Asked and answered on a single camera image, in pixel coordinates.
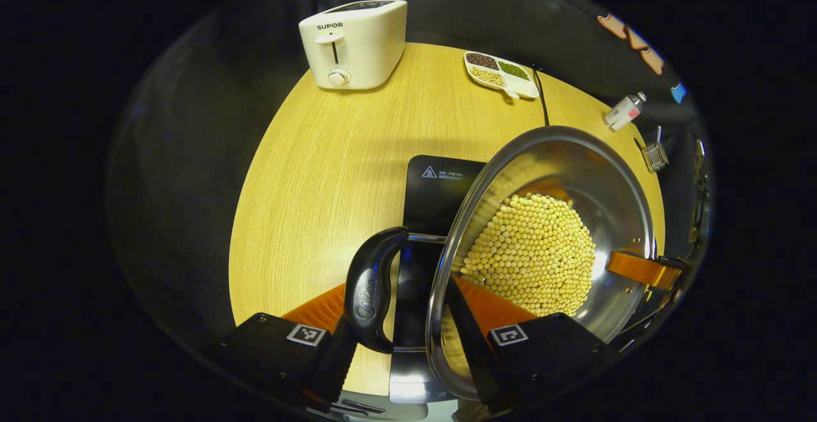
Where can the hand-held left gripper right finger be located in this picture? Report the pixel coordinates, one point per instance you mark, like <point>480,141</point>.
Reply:
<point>475,352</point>

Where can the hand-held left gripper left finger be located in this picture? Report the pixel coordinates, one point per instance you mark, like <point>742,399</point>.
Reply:
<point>332,371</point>

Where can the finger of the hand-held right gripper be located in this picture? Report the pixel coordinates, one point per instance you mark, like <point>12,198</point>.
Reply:
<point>638,267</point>

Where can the stainless steel pot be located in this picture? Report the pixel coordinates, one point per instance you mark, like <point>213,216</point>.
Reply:
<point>574,160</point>

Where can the black induction cooktop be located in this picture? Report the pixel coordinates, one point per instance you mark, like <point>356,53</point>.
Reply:
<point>440,198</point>

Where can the clear square holder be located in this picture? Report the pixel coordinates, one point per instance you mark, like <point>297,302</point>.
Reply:
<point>655,157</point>

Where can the pile of yellow soybeans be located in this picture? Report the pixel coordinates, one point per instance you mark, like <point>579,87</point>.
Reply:
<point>530,249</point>

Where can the small pink label bottle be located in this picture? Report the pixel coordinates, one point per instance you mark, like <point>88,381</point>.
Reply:
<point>622,113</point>

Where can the white divided bean dish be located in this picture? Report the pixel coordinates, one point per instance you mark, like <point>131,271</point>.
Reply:
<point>501,74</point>

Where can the white toaster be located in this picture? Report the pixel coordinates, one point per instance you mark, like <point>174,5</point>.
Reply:
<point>364,39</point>

